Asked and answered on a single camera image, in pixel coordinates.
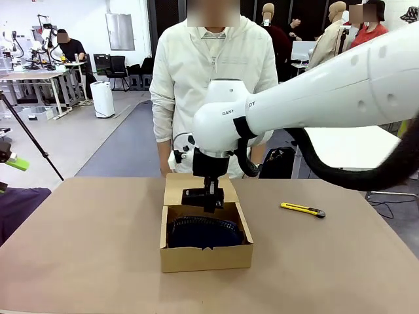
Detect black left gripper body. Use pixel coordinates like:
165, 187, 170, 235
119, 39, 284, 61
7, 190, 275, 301
0, 141, 12, 163

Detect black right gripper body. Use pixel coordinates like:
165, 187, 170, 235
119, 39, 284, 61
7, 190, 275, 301
192, 148, 230, 179

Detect person's left forearm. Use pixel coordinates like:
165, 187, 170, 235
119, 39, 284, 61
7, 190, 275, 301
249, 145, 264, 164

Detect person's right forearm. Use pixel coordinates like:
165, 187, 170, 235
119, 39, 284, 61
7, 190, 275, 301
158, 140, 173, 168

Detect brown cardboard box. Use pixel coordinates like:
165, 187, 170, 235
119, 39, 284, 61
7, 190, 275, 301
159, 172, 255, 274

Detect black bag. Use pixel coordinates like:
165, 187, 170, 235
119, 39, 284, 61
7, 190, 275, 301
263, 147, 297, 179

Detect background work desk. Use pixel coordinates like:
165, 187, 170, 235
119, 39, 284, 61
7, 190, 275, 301
0, 69, 68, 120

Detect yellow utility knife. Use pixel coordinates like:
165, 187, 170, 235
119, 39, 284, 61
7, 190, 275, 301
280, 201, 327, 219

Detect person in white jacket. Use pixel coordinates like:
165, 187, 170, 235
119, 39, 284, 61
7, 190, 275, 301
149, 14, 280, 179

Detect white air purifier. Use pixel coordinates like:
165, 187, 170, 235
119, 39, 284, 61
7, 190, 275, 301
89, 81, 116, 119

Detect man in black shirt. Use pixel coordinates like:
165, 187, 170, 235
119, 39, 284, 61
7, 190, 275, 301
56, 28, 88, 63

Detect black office chair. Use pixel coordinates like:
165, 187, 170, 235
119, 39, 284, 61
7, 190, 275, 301
107, 55, 130, 92

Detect mannequin in dark red top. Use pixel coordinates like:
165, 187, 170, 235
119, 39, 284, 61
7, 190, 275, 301
261, 3, 293, 84

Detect white table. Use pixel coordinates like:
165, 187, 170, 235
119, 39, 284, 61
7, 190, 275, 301
287, 126, 419, 197

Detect background person in black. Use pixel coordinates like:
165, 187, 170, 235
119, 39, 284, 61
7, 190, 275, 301
287, 17, 308, 43

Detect mannequin in beige coat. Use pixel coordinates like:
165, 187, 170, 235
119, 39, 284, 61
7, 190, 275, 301
306, 1, 349, 70

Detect woman in red shirt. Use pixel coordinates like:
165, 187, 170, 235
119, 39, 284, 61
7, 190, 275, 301
348, 0, 390, 50

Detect mannequin with bucket hat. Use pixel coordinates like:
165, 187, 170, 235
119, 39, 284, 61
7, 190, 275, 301
399, 5, 419, 26

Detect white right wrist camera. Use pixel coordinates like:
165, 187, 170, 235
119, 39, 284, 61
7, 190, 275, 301
168, 133, 196, 173

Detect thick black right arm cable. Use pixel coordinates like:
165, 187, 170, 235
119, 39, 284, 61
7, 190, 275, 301
232, 114, 419, 192

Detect grey wall panel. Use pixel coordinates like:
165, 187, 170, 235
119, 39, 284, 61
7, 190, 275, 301
105, 13, 136, 52

